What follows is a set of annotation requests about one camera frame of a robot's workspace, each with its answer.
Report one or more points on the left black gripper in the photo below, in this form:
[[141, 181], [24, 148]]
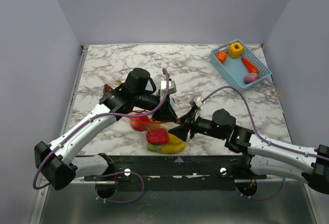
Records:
[[165, 112]]

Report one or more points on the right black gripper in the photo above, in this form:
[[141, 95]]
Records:
[[192, 125]]

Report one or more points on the yellow toy lemon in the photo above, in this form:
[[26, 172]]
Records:
[[173, 140]]

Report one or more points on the yellow toy orange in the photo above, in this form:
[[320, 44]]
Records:
[[154, 125]]

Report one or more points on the clear zip top bag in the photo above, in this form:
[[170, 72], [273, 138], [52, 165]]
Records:
[[166, 125]]

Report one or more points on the red toy bell pepper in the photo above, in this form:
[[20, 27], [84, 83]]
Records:
[[157, 136]]

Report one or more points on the yellow toy corn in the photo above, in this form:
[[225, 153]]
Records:
[[172, 148]]

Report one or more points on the red toy apple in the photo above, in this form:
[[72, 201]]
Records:
[[139, 124]]

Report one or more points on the blue plastic basket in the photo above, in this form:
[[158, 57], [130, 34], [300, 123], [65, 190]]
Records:
[[233, 70]]

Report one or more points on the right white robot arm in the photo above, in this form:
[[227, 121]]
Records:
[[265, 156]]

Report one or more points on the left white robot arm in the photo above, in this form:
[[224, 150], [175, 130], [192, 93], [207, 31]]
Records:
[[57, 161]]

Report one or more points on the red black utility knife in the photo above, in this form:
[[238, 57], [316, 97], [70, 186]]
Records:
[[106, 89]]

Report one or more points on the orange toy pumpkin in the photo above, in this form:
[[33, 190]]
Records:
[[221, 56]]

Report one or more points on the pink toy onion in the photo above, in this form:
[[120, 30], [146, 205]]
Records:
[[251, 77]]

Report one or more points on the yellow toy bell pepper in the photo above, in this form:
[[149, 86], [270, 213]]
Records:
[[235, 49]]

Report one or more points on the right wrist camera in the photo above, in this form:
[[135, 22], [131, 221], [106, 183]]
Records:
[[197, 102]]

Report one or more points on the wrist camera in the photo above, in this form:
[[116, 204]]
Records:
[[197, 102], [167, 88]]

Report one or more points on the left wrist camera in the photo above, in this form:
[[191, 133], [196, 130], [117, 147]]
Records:
[[167, 88]]

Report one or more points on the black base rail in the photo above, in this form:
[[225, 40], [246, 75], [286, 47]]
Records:
[[176, 173]]

